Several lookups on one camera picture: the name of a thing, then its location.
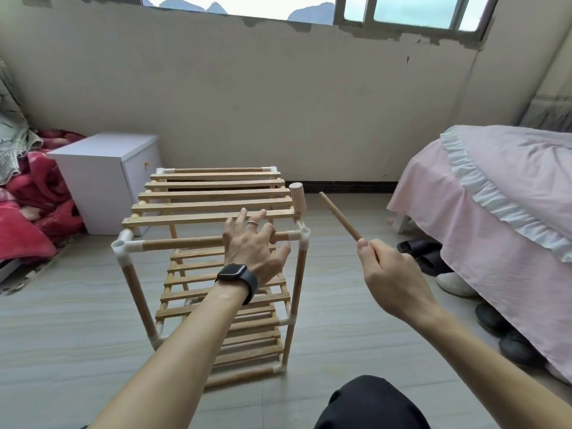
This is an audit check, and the red fleece blanket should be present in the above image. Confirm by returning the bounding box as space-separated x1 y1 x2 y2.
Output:
0 129 89 263

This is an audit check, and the person's right forearm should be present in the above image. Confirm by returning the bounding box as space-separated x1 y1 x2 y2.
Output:
415 308 572 429

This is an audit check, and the window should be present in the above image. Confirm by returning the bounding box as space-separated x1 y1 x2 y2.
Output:
89 0 502 41

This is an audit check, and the person's left hand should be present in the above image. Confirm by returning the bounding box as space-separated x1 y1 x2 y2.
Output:
222 208 291 287

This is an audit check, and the pale green cloth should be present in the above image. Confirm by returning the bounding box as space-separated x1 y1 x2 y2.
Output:
0 80 41 186

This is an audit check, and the black slipper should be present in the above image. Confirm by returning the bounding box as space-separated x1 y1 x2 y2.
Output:
397 238 441 258
413 250 457 276

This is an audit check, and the person's left forearm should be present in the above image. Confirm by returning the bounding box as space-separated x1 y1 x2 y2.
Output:
89 285 247 429

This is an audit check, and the grey pleated curtain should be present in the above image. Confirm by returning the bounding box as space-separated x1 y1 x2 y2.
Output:
518 26 572 135

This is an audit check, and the white box cabinet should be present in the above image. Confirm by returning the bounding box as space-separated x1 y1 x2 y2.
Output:
47 132 164 236

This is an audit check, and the white shoe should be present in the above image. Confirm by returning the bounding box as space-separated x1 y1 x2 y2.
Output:
436 271 479 299

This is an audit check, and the pink ruffled bed skirt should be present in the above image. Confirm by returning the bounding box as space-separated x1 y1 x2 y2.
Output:
387 125 572 381

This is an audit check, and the dark shoe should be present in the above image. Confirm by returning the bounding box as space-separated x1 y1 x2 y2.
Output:
499 330 546 367
474 301 513 336

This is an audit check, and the black smartwatch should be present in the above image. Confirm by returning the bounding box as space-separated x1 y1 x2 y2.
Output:
215 263 259 306

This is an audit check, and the wooden mallet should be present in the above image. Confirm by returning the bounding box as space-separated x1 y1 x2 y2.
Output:
288 181 365 244

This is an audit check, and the white bed leg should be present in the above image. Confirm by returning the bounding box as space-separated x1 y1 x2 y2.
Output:
388 212 412 236

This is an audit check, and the person's right hand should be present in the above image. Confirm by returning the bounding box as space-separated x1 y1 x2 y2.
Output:
357 238 439 329

